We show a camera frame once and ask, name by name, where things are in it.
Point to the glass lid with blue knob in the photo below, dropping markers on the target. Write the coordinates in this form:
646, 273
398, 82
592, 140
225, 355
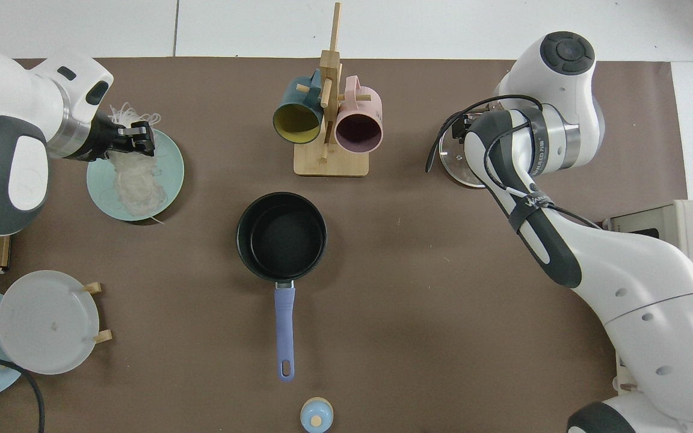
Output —
458, 165

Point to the white vermicelli bundle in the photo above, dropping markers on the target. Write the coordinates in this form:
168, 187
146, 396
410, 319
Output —
136, 183

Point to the teal plate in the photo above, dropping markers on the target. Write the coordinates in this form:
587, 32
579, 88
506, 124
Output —
169, 174

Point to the white plate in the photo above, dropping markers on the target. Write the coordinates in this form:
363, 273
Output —
46, 322

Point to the wooden plate rack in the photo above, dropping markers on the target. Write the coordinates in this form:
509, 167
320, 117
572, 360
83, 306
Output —
103, 336

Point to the pink cup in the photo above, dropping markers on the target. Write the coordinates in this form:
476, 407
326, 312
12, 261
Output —
358, 129

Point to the wooden cup stand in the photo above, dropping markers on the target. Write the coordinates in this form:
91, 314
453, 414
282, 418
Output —
329, 162

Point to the brown table cloth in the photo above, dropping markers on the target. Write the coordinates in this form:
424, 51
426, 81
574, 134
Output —
412, 270

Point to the dark teal cup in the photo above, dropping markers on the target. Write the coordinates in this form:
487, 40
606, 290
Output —
297, 123

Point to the small blue round thing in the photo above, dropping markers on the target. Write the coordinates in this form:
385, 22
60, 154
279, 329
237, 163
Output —
316, 416

